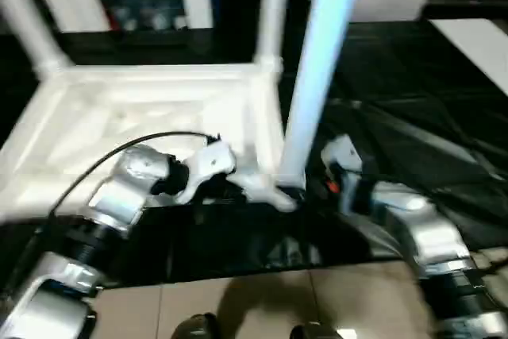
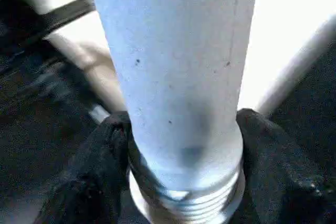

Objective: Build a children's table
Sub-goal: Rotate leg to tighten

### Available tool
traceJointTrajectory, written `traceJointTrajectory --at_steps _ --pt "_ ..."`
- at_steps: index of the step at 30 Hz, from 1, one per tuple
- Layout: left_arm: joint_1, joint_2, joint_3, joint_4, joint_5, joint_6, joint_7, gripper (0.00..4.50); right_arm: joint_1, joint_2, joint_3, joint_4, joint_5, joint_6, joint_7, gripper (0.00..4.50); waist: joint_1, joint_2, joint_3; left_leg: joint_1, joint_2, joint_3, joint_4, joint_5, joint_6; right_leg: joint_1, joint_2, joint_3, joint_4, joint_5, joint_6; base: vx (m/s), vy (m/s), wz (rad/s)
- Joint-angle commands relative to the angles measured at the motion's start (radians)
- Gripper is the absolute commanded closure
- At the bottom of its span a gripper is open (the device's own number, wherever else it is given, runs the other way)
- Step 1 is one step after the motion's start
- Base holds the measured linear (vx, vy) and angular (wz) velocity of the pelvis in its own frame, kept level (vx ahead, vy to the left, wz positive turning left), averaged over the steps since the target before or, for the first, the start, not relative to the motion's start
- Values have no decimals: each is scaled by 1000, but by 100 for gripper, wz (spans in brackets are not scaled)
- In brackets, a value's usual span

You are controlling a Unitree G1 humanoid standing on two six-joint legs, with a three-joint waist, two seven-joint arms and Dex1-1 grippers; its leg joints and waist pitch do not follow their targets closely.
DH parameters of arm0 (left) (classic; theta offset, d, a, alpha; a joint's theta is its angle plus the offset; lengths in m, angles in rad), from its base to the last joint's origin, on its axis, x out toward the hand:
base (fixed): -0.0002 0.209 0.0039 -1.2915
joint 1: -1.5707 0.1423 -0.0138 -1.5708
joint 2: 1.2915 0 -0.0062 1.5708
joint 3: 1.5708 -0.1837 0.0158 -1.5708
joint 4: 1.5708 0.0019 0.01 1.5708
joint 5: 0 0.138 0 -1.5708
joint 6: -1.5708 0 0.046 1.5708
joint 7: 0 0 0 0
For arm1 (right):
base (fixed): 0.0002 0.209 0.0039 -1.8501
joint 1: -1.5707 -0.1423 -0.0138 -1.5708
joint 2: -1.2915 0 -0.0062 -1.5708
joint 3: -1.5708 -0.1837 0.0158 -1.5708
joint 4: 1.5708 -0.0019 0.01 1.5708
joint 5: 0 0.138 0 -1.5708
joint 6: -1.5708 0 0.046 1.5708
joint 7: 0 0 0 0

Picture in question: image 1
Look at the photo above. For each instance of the white plastic table leg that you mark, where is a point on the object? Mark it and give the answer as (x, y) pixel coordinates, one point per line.
(274, 9)
(35, 33)
(317, 57)

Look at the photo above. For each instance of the white plastic table top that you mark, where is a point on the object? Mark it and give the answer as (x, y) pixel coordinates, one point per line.
(119, 109)

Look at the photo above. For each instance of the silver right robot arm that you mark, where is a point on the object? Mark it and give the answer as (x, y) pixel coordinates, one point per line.
(428, 232)

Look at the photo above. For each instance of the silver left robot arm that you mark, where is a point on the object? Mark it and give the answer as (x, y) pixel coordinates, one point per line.
(115, 196)

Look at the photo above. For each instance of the black mat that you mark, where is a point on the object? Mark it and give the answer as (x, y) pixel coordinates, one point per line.
(416, 97)

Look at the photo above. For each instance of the dark left robot leg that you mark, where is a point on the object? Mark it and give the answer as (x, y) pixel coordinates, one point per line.
(196, 327)

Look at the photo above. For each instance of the white flat panel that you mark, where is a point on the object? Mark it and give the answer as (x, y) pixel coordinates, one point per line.
(476, 49)

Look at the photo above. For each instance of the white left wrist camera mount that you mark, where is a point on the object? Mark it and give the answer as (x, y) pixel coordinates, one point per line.
(210, 164)

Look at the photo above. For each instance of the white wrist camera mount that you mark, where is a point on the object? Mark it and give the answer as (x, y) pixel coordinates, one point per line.
(210, 164)
(345, 156)

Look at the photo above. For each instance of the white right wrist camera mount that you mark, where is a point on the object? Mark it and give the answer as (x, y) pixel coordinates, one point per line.
(345, 156)

